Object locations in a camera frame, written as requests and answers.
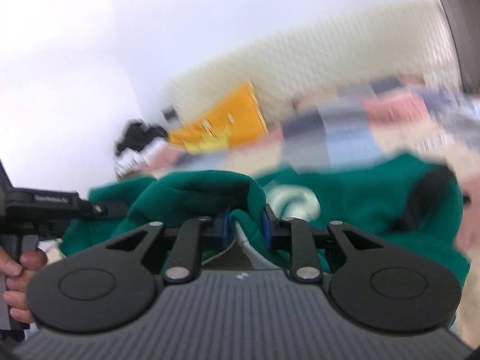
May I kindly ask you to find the person's left hand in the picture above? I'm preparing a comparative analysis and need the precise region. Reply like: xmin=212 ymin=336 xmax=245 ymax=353
xmin=1 ymin=249 xmax=47 ymax=323

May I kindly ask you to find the black and white clothes pile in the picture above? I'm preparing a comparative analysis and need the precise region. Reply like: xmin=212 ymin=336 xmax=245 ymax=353
xmin=114 ymin=120 xmax=168 ymax=178

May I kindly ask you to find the dark wall socket left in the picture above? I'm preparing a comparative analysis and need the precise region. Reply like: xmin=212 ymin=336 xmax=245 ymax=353
xmin=162 ymin=107 xmax=178 ymax=124

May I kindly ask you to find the orange crown pillow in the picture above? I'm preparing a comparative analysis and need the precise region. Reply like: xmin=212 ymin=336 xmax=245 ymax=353
xmin=168 ymin=81 xmax=268 ymax=155

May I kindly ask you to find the cream quilted headboard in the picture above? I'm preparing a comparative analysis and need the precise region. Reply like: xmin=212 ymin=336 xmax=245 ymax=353
xmin=168 ymin=2 xmax=461 ymax=123

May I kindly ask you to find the green hooded sweatshirt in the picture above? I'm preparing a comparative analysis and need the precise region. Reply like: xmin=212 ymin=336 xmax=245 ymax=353
xmin=60 ymin=153 xmax=470 ymax=283

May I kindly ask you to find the patchwork checkered bed quilt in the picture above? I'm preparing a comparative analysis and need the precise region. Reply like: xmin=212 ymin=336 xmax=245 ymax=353
xmin=122 ymin=77 xmax=479 ymax=346

